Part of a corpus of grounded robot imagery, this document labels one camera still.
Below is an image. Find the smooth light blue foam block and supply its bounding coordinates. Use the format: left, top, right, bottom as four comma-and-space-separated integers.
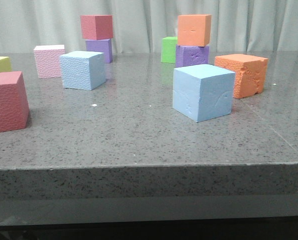
173, 64, 236, 122

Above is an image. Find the textured light blue foam block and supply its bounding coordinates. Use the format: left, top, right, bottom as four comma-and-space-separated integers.
59, 51, 106, 91

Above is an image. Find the green foam block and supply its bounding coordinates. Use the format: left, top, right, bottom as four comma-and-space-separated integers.
161, 36, 178, 64

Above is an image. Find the right purple foam block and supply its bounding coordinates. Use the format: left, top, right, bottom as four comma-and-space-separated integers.
176, 45, 209, 68

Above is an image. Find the purple foam block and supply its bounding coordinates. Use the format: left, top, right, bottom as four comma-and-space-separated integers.
85, 38, 113, 64
176, 45, 209, 68

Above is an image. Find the left purple foam block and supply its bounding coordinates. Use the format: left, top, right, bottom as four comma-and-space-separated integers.
85, 38, 113, 64

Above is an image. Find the orange stacked foam block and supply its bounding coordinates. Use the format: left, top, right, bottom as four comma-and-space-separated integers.
177, 14, 212, 47

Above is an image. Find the red stacked foam block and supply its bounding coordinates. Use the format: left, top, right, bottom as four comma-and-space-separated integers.
80, 15, 113, 40

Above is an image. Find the damaged orange foam block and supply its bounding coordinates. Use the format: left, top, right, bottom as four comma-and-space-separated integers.
214, 53, 269, 100

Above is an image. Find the pink foam block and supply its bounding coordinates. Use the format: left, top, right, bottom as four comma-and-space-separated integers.
33, 44, 65, 79

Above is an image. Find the large red foam block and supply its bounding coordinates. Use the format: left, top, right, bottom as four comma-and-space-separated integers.
0, 71, 29, 132

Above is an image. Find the grey curtain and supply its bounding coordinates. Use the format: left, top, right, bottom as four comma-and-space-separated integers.
0, 0, 298, 53

